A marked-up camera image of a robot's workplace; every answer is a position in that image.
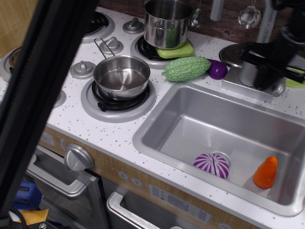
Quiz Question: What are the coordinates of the front right stove burner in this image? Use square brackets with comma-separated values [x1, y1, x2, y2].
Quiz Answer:
[81, 80, 156, 123]

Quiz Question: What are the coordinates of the orange tape piece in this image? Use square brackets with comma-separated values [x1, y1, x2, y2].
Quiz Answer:
[20, 208, 49, 225]

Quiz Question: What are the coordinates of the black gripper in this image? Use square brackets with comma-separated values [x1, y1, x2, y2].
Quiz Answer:
[240, 0, 305, 90]

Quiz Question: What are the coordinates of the green plastic sponge block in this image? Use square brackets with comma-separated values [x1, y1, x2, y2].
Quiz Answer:
[155, 40, 194, 59]

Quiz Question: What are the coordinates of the back left stove burner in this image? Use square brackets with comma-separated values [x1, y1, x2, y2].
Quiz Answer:
[81, 11, 115, 44]

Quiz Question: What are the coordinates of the purple white striped toy onion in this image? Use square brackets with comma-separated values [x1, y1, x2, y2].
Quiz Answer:
[193, 153, 230, 179]

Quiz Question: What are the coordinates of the silver stove knob middle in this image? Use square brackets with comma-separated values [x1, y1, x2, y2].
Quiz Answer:
[99, 37, 124, 55]

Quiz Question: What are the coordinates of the steel lid behind faucet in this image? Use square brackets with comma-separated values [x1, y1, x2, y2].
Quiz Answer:
[219, 44, 247, 68]

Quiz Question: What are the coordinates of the hanging steel spoon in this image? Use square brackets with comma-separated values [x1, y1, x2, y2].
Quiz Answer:
[189, 0, 203, 29]

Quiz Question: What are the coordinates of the silver stove knob back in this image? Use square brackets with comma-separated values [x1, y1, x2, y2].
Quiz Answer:
[122, 17, 144, 34]

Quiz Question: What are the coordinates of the silver oven dial knob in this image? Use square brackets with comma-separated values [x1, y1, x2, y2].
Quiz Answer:
[64, 144, 95, 172]

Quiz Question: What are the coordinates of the silver stove knob left centre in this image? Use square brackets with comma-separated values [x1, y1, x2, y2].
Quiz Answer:
[70, 61, 96, 80]

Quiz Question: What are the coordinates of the tall steel pot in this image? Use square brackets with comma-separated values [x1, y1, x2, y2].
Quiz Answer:
[143, 0, 193, 50]

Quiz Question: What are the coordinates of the hanging steel ladle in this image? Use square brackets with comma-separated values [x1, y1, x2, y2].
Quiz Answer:
[238, 0, 261, 29]

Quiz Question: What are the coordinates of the silver dishwasher door handle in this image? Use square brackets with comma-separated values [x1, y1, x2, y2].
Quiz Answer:
[106, 192, 159, 229]

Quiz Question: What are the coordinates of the front left stove burner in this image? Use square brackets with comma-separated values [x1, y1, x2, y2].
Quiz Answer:
[0, 49, 15, 82]

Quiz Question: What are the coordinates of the silver toy faucet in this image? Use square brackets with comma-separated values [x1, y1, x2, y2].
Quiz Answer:
[222, 0, 277, 103]

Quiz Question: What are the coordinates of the hanging silver utensil handle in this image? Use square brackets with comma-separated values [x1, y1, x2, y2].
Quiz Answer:
[210, 0, 224, 21]

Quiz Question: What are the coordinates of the back right stove burner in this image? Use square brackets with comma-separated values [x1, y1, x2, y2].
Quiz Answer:
[130, 35, 178, 70]

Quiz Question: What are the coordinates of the stove burner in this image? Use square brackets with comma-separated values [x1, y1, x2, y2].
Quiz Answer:
[130, 35, 178, 70]
[0, 49, 15, 82]
[81, 11, 115, 44]
[81, 80, 156, 123]

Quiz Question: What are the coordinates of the steel lid on left burner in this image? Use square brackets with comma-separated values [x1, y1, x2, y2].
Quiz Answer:
[9, 47, 21, 68]

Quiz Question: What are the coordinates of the lime green plate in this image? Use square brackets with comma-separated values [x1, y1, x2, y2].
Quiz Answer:
[286, 67, 305, 88]

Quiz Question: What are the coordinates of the silver stove knob front left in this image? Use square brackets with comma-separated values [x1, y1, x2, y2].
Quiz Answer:
[53, 90, 66, 108]

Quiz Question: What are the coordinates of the green toy bitter melon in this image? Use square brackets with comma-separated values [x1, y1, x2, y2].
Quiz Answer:
[162, 56, 212, 82]

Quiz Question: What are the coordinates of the silver oven door handle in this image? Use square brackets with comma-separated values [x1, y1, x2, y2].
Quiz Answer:
[27, 154, 87, 200]

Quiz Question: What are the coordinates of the silver faucet lever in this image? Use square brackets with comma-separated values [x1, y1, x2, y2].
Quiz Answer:
[271, 78, 286, 97]

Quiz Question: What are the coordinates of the purple toy eggplant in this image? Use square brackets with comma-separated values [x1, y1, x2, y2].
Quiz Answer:
[207, 59, 228, 80]

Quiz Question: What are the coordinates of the silver sink basin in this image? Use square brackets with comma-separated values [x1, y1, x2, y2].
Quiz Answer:
[132, 83, 305, 217]

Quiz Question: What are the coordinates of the silver stove knob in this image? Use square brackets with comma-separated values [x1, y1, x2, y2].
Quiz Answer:
[53, 90, 66, 108]
[70, 61, 96, 80]
[99, 37, 124, 55]
[122, 17, 144, 34]

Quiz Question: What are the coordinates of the grey oven control panel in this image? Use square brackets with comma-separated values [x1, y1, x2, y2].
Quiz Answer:
[148, 184, 212, 224]

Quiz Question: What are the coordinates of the orange toy carrot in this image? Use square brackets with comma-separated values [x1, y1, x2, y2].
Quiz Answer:
[253, 156, 278, 188]

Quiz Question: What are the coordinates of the small steel saucepan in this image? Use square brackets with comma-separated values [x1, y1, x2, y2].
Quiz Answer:
[93, 53, 151, 100]

